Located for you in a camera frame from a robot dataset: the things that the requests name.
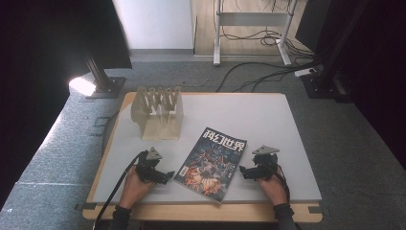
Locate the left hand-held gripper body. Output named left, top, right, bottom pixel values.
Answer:
left=135, top=147, right=164, bottom=184

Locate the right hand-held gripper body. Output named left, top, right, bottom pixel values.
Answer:
left=251, top=145, right=281, bottom=180

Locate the person's right hand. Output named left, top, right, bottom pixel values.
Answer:
left=256, top=167, right=289, bottom=207

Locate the person's left hand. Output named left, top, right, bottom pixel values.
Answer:
left=119, top=166, right=156, bottom=211

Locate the illustrated magazine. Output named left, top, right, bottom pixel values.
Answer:
left=172, top=126, right=248, bottom=204

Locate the white table mat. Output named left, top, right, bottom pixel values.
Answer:
left=92, top=92, right=323, bottom=204

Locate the wooden slotted rack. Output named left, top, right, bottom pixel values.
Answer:
left=129, top=85, right=185, bottom=142

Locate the white power strip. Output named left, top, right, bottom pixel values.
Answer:
left=293, top=67, right=318, bottom=78

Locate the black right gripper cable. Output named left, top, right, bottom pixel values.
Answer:
left=269, top=163, right=292, bottom=205

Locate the bundle of black floor cables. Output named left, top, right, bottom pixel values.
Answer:
left=215, top=28, right=324, bottom=94

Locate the white wall panel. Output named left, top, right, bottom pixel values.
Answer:
left=111, top=0, right=195, bottom=51

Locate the white metal desk frame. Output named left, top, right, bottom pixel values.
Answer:
left=213, top=0, right=300, bottom=67

